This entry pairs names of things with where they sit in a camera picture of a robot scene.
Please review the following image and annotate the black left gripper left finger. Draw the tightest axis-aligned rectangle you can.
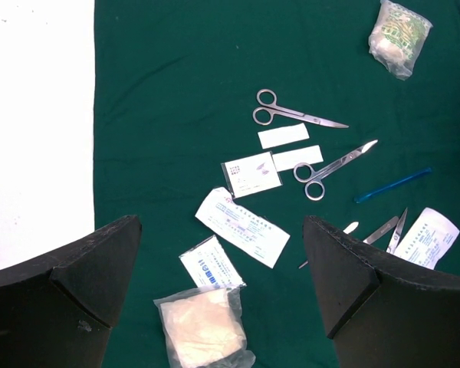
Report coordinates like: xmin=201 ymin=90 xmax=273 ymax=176
xmin=0 ymin=215 xmax=142 ymax=367

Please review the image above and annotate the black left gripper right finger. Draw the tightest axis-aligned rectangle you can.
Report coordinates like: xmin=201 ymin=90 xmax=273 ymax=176
xmin=303 ymin=215 xmax=460 ymax=367

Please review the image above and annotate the blue plastic scalpel handle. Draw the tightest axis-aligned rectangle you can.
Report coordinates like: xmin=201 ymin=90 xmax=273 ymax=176
xmin=353 ymin=167 xmax=432 ymax=204

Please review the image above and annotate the green surgical drape cloth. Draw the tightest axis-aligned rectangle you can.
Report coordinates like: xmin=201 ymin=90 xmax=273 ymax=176
xmin=94 ymin=1 xmax=460 ymax=367

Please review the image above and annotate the white blue pouch right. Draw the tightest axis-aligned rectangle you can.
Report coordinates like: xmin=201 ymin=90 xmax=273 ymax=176
xmin=393 ymin=207 xmax=460 ymax=270

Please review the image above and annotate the long white blue pouch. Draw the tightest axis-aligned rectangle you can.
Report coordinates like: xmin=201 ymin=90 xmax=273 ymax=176
xmin=195 ymin=187 xmax=290 ymax=268

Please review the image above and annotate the clear bag beige gauze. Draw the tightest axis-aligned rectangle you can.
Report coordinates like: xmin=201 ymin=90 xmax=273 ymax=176
xmin=153 ymin=285 xmax=256 ymax=368

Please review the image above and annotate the small white blue packet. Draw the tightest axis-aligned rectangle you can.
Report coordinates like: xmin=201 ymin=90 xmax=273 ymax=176
xmin=179 ymin=235 xmax=246 ymax=288

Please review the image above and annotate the white paper strip lower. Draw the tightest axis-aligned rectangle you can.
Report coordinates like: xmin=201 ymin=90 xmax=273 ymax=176
xmin=272 ymin=145 xmax=324 ymax=172

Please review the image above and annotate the white paper strip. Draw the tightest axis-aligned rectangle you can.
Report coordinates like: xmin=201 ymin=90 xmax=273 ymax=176
xmin=258 ymin=123 xmax=310 ymax=150
xmin=272 ymin=145 xmax=324 ymax=172

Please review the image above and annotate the small suture needle packet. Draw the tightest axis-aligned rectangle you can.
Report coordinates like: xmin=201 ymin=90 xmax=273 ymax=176
xmin=221 ymin=151 xmax=282 ymax=199

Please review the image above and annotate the white paper strip upper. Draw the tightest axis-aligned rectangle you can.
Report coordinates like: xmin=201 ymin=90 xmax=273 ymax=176
xmin=258 ymin=123 xmax=310 ymax=150

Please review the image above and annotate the curved steel scissors upper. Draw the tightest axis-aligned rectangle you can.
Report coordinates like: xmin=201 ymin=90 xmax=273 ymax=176
xmin=252 ymin=89 xmax=349 ymax=129

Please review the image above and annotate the green printed gauze packet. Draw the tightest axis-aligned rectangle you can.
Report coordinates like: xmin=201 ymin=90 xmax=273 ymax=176
xmin=368 ymin=1 xmax=432 ymax=81

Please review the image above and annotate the steel scalpel handle long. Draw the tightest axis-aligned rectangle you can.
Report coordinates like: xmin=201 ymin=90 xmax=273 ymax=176
xmin=363 ymin=216 xmax=399 ymax=245

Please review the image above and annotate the steel scalpel handle short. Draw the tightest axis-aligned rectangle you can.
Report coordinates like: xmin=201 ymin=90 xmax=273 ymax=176
xmin=298 ymin=222 xmax=359 ymax=269

